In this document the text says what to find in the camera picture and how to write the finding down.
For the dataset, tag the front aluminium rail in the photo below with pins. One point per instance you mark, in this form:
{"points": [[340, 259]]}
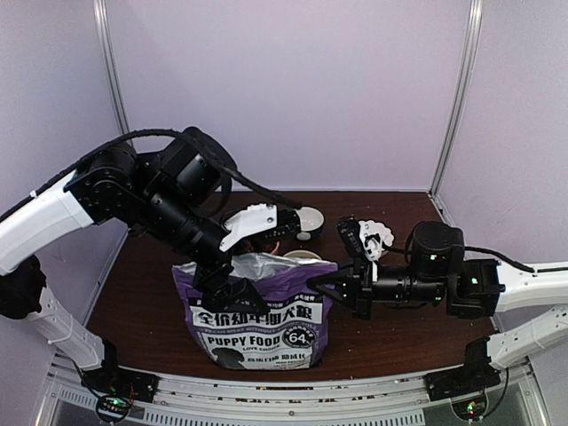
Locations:
{"points": [[389, 400]]}

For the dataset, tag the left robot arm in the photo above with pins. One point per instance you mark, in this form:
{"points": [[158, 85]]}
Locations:
{"points": [[162, 193]]}

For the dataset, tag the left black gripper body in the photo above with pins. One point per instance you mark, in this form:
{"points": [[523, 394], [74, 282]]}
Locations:
{"points": [[207, 279]]}

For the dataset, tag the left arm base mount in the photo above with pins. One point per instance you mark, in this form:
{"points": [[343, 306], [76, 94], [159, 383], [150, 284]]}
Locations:
{"points": [[115, 388]]}

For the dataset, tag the right aluminium frame post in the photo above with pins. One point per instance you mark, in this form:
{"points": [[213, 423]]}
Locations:
{"points": [[468, 59]]}

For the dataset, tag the cream cat-ear bowl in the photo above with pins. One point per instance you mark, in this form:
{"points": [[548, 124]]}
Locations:
{"points": [[301, 253]]}

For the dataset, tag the left aluminium frame post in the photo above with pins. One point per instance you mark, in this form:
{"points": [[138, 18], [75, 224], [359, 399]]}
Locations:
{"points": [[106, 45]]}

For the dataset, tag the purple pet food bag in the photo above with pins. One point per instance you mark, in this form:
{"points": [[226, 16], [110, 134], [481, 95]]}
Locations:
{"points": [[292, 335]]}

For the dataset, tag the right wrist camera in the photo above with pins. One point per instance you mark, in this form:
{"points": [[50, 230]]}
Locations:
{"points": [[348, 231]]}

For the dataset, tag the white scalloped bowl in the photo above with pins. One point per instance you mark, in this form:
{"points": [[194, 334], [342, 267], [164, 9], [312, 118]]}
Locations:
{"points": [[376, 238]]}

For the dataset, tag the aluminium frame post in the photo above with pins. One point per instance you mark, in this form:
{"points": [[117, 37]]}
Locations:
{"points": [[106, 45], [468, 59]]}

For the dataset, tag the pink cat-ear bowl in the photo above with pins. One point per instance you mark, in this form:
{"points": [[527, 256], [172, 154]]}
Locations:
{"points": [[257, 246]]}

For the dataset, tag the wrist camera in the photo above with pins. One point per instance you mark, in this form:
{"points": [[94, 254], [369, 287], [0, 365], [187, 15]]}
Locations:
{"points": [[348, 231], [262, 222]]}

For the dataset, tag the dark blue ceramic bowl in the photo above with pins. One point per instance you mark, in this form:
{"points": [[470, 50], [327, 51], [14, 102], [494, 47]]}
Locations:
{"points": [[311, 223]]}

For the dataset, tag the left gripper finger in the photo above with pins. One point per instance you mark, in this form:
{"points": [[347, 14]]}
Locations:
{"points": [[244, 298], [218, 299]]}

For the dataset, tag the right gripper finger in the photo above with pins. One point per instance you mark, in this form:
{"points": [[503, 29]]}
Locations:
{"points": [[346, 297], [343, 280]]}

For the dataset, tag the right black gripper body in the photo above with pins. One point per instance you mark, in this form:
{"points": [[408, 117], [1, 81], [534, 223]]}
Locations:
{"points": [[363, 289]]}

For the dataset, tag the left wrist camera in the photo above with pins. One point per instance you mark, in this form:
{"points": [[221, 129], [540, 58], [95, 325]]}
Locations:
{"points": [[262, 222]]}

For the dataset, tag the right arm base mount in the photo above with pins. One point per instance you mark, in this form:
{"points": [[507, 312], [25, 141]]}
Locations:
{"points": [[467, 384]]}

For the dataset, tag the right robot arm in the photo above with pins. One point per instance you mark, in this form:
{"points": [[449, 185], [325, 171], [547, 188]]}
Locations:
{"points": [[439, 267]]}

